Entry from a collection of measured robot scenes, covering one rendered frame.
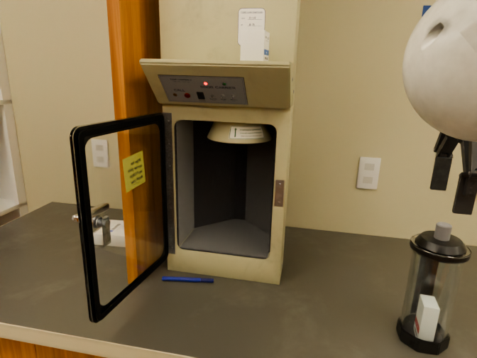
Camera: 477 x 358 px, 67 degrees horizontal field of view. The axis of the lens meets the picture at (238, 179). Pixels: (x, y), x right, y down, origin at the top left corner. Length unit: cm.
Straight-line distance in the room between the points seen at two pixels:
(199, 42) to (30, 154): 107
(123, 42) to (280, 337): 73
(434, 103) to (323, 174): 106
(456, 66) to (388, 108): 104
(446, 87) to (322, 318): 71
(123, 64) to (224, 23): 25
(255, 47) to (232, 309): 60
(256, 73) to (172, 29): 26
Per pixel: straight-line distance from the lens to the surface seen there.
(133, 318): 92
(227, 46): 88
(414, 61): 31
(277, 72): 76
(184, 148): 100
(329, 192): 136
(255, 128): 92
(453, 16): 30
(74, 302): 101
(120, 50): 88
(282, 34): 87
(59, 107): 163
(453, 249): 81
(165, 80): 84
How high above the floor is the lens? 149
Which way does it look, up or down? 16 degrees down
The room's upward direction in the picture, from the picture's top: 2 degrees clockwise
